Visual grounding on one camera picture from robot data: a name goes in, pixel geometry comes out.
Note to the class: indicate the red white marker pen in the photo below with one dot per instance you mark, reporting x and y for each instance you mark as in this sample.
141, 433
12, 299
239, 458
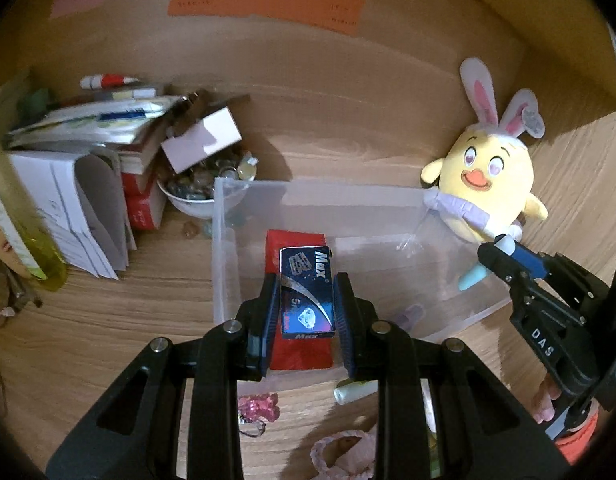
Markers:
106, 81

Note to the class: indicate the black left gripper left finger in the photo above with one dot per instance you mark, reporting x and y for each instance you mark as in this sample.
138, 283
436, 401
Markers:
132, 431

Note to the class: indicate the red foil pouch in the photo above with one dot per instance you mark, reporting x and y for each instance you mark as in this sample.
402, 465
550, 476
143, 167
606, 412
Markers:
299, 354

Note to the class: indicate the mint green tube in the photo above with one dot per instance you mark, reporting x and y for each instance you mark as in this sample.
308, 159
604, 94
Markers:
349, 391

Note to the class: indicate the pink glitter keychain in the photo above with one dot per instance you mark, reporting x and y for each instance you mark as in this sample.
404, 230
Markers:
256, 412

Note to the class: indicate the yellow chick bunny plush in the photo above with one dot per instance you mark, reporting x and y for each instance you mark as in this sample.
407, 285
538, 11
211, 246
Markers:
483, 186

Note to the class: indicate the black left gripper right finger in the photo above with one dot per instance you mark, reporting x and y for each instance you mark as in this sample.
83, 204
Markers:
483, 432

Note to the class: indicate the clear plastic storage bin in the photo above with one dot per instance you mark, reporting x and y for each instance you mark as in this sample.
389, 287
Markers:
397, 253

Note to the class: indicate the small white cardboard box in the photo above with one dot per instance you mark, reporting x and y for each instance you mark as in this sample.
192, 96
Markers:
205, 138

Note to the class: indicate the white bowl of stones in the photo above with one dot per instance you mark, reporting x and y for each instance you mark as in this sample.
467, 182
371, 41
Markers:
192, 192

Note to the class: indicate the yellow green spray bottle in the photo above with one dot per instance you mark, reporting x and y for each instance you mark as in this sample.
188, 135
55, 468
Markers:
23, 230

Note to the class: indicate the folded white paper leaflets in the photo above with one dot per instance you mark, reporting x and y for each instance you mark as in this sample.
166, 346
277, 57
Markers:
81, 204

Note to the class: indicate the blue Max staples box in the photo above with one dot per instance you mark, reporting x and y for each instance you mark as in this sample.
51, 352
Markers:
307, 310

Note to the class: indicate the pink cream tube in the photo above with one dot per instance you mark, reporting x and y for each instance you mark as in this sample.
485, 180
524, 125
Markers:
359, 460

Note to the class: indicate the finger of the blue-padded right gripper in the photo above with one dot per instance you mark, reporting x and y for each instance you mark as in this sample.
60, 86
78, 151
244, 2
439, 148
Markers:
534, 265

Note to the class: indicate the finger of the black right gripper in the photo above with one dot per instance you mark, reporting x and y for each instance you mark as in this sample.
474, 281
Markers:
542, 309

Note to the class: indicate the stack of books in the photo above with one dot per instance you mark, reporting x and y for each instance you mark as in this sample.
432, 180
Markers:
132, 130

